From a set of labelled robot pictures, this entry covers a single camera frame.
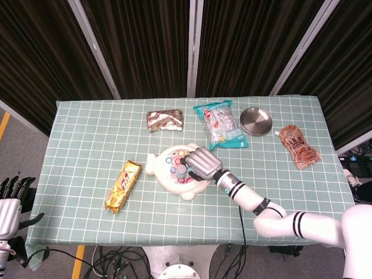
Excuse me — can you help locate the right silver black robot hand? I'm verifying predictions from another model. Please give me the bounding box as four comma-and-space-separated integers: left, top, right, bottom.
180, 146, 224, 183

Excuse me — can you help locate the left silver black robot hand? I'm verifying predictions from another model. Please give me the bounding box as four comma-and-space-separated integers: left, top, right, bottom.
0, 176, 45, 241

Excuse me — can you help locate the white silver robot base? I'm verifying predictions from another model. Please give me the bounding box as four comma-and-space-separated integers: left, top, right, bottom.
141, 245, 219, 279

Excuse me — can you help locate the white fish-shaped button toy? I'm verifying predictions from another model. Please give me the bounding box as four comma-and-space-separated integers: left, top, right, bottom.
146, 142, 214, 201

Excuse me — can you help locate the teal clear snack bag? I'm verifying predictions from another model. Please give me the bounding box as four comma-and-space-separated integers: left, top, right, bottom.
193, 99, 250, 152

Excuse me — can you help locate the brown white snack package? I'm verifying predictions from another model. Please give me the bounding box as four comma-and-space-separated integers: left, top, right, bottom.
146, 109, 185, 133

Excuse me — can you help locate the stainless steel plate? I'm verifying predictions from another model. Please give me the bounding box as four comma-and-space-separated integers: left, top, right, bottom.
239, 106, 273, 137

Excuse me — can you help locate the gold snack bar package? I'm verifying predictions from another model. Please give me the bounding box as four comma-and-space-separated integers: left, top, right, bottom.
104, 159, 142, 215

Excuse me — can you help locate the brown sauce pouch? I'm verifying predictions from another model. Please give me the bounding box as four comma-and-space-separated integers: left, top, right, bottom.
274, 124, 323, 171

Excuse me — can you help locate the green checked tablecloth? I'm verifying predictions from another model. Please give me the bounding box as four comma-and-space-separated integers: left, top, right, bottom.
24, 95, 357, 273

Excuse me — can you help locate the black power strip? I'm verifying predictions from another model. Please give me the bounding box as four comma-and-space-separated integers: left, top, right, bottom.
269, 245, 305, 258

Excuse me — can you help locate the dark curtain panel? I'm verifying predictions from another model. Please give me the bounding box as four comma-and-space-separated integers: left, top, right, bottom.
195, 0, 326, 98
278, 0, 372, 151
0, 0, 115, 136
80, 0, 192, 99

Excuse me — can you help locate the black box with blue label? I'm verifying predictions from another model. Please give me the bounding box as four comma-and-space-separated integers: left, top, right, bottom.
338, 155, 372, 181

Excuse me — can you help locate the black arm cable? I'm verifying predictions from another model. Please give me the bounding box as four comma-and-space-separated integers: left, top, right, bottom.
238, 203, 248, 279
0, 237, 85, 270

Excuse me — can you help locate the aluminium partition post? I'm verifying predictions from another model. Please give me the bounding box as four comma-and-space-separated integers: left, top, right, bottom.
67, 0, 121, 100
269, 0, 340, 96
185, 0, 201, 98
336, 135, 372, 155

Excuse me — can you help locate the black floor cable bundle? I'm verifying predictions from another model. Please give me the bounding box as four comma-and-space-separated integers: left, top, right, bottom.
83, 245, 153, 279

